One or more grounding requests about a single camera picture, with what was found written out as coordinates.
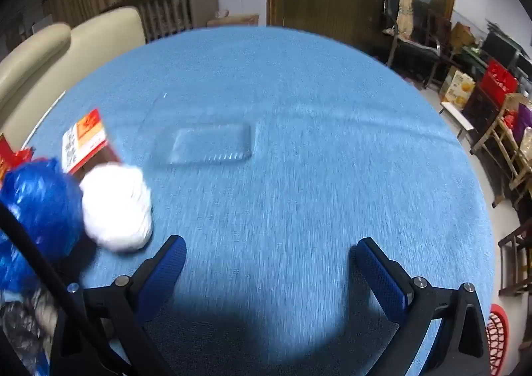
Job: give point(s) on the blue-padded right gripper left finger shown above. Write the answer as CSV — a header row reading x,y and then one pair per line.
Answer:
x,y
114,341

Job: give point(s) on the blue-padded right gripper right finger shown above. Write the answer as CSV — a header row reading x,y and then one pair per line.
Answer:
x,y
460,346

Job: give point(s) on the white paper ball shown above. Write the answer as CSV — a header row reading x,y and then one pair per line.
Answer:
x,y
117,207

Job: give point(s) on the blue plastic bag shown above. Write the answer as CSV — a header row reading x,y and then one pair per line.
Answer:
x,y
48,204

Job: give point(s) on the orange white carton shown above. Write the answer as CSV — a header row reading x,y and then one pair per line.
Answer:
x,y
86,145

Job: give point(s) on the red plastic waste basket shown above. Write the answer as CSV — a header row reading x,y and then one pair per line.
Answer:
x,y
498,338

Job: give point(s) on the red crumpled plastic bag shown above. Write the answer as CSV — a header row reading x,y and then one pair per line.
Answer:
x,y
10,159

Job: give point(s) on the small white stool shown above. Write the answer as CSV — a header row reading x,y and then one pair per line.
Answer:
x,y
464,124

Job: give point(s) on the wicker chair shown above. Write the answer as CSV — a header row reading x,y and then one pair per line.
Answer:
x,y
500,144

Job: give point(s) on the blue bed sheet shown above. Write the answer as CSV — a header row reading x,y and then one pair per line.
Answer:
x,y
272,152

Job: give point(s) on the purple bag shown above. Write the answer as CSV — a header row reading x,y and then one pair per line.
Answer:
x,y
523,121

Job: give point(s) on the cream leather headboard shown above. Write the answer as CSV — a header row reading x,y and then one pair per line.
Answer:
x,y
49,63

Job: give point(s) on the orange fruit carton box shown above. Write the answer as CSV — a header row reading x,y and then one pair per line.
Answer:
x,y
457,88

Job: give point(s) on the red gift bag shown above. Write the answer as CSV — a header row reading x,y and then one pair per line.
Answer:
x,y
498,82

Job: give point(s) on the black armchair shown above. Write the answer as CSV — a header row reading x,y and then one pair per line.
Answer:
x,y
418,31

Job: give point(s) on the wooden radiator cover cabinet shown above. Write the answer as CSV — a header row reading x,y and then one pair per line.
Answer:
x,y
166,18

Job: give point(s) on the brown cardboard box by wall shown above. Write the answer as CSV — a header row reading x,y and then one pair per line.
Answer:
x,y
251,19

